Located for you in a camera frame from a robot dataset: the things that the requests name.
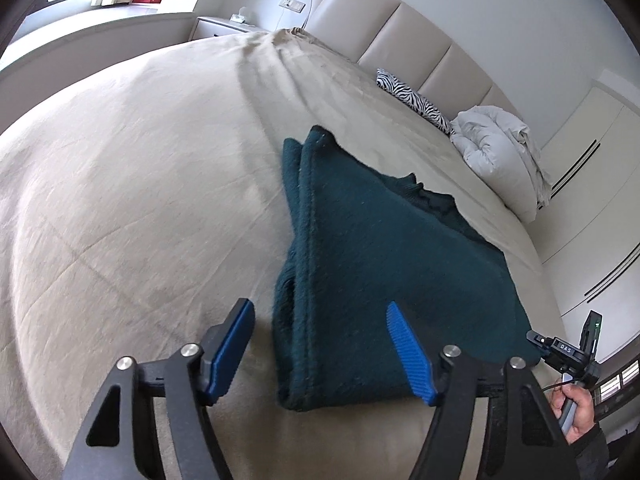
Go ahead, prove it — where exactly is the beige bed cover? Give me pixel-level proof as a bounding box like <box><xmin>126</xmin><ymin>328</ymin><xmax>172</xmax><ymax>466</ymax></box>
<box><xmin>1</xmin><ymin>30</ymin><xmax>564</xmax><ymax>479</ymax></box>

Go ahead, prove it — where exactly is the person's right hand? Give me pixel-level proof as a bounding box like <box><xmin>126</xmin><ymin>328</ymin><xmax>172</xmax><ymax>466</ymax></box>
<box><xmin>550</xmin><ymin>384</ymin><xmax>596</xmax><ymax>444</ymax></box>

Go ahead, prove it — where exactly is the dark right sleeve forearm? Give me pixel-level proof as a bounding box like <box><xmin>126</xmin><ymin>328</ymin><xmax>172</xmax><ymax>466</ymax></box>
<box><xmin>570</xmin><ymin>424</ymin><xmax>610</xmax><ymax>480</ymax></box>

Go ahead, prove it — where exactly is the white nightstand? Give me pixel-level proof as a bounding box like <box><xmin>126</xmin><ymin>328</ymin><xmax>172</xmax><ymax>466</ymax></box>
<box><xmin>189</xmin><ymin>16</ymin><xmax>262</xmax><ymax>41</ymax></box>

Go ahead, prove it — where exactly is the white wardrobe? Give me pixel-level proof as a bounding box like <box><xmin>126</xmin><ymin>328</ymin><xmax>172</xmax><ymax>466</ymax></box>
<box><xmin>527</xmin><ymin>84</ymin><xmax>639</xmax><ymax>361</ymax></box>

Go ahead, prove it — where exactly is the zebra print pillow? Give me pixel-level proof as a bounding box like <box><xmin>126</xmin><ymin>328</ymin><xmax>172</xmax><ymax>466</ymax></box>
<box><xmin>375</xmin><ymin>67</ymin><xmax>452</xmax><ymax>136</ymax></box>

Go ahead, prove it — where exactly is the beige padded headboard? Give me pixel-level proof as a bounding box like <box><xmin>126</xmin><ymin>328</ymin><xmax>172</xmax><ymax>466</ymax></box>
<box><xmin>304</xmin><ymin>0</ymin><xmax>518</xmax><ymax>119</ymax></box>

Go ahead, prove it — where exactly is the white crumpled duvet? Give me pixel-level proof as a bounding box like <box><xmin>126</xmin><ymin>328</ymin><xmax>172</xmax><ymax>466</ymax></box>
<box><xmin>450</xmin><ymin>105</ymin><xmax>552</xmax><ymax>224</ymax></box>

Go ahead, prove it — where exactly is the wall power socket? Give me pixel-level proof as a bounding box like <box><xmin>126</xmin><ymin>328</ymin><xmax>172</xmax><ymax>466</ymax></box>
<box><xmin>279</xmin><ymin>0</ymin><xmax>306</xmax><ymax>14</ymax></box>

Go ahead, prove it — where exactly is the dark teal knit sweater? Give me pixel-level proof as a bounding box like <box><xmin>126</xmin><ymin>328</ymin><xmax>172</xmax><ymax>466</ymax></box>
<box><xmin>272</xmin><ymin>126</ymin><xmax>540</xmax><ymax>412</ymax></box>

